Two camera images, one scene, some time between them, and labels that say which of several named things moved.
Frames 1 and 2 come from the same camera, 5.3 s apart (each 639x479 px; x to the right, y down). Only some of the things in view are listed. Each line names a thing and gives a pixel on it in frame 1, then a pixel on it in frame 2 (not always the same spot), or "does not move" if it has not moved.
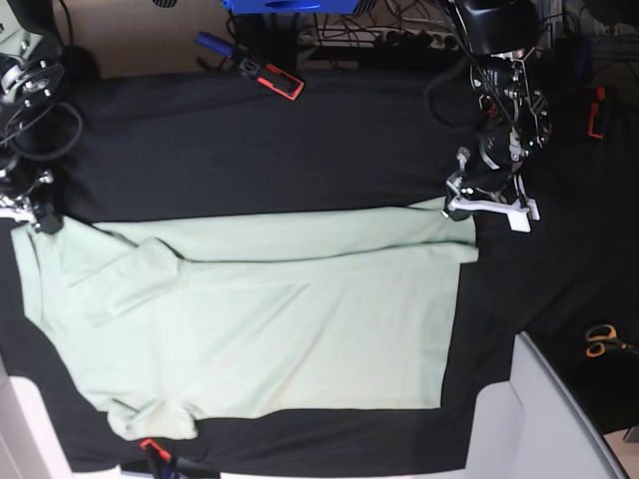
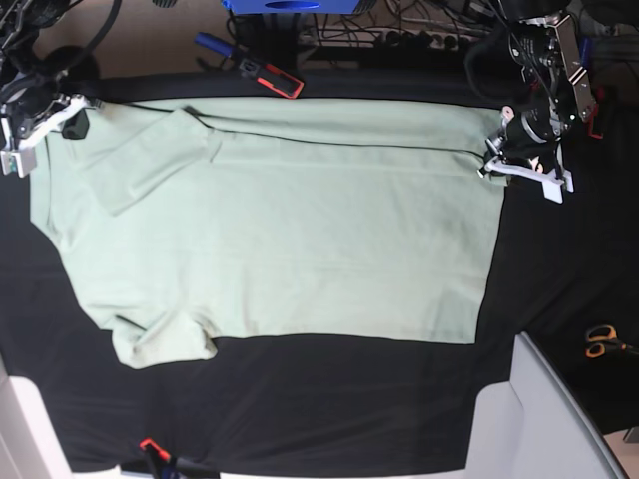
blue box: (291, 7) does not move
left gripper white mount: (20, 209) -> (30, 109)
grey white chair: (538, 425) does not move
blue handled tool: (214, 43) does not move
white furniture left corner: (29, 447) does not move
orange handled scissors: (602, 338) does not move
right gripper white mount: (518, 212) -> (527, 150)
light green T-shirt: (169, 322) -> (185, 223)
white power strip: (416, 40) does not move
